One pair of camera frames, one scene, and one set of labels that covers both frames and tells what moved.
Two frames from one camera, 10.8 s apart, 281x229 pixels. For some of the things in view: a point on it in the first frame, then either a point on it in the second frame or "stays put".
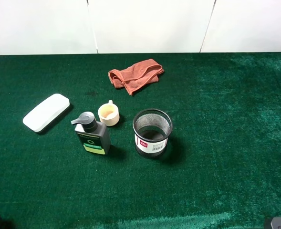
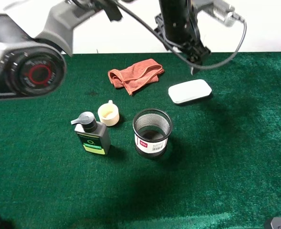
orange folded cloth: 136,76 stays put
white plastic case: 37,118 -> 189,90
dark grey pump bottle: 93,135 stays put
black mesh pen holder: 151,127 stays put
